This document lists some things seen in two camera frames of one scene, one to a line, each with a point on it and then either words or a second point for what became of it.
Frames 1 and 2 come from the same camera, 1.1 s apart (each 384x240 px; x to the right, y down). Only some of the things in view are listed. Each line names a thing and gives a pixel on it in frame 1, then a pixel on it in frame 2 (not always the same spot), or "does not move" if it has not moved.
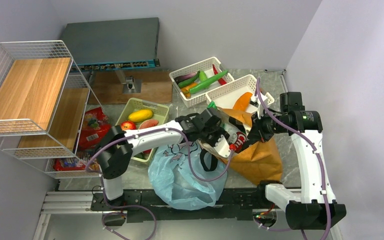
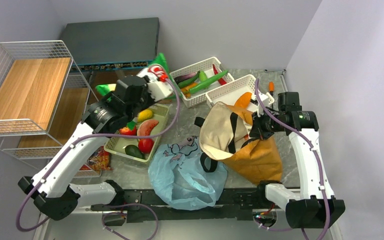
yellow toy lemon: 140,115 does not move
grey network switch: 113,44 does not move
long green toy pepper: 207,83 does not move
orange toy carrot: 242,101 does not move
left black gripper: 220,131 -> 150,100
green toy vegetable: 189,82 -> 202,76
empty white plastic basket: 226,97 does not move
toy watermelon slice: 148,123 does not move
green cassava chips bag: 233,124 -> 159,81
